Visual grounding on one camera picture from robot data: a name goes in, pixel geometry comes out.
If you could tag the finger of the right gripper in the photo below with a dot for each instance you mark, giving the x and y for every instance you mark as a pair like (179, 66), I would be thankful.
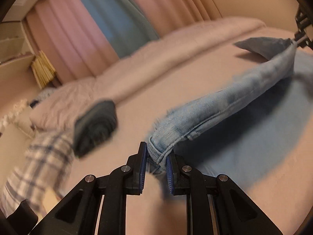
(302, 39)

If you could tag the pink curtain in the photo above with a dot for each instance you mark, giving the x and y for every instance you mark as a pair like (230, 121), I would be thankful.
(65, 31)

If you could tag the pink bed sheet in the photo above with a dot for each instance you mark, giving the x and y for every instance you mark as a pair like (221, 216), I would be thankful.
(284, 193)

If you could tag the plush toy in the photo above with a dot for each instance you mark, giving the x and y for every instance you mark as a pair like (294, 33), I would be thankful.
(8, 118)

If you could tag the yellow tassel bundle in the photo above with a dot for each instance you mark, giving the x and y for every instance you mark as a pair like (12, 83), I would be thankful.
(43, 70)

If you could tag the pink duvet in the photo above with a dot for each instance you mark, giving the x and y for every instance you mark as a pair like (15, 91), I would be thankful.
(61, 109)

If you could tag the folded dark blue garment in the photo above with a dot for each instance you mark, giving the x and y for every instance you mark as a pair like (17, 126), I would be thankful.
(94, 127)

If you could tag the plaid pillow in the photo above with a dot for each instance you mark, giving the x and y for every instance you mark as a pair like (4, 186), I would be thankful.
(47, 165)

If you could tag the blue grey curtain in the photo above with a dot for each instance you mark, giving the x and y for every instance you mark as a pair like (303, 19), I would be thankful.
(123, 23)

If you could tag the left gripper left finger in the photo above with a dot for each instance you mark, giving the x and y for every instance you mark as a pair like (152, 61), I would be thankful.
(97, 205)

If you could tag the light blue denim pants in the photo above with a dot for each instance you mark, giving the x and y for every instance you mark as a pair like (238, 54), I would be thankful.
(247, 128)

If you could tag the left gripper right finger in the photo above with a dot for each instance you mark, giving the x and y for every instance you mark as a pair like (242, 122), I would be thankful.
(215, 205)

